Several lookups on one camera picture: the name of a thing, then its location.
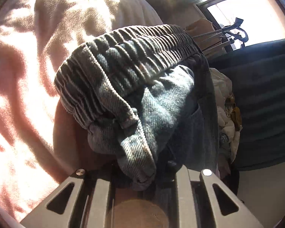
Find cream crumpled blanket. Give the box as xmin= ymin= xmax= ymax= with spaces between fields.
xmin=210 ymin=68 xmax=242 ymax=162

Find blue denim jeans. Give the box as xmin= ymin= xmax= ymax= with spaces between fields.
xmin=54 ymin=24 xmax=219 ymax=190

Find mustard yellow garment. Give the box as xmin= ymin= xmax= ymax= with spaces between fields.
xmin=230 ymin=95 xmax=242 ymax=131

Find teal window curtain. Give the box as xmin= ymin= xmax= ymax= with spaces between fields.
xmin=171 ymin=0 xmax=285 ymax=172

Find black clothes rack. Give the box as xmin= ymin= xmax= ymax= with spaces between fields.
xmin=202 ymin=17 xmax=249 ymax=51

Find pink bed sheet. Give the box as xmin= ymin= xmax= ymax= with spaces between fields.
xmin=0 ymin=0 xmax=162 ymax=221

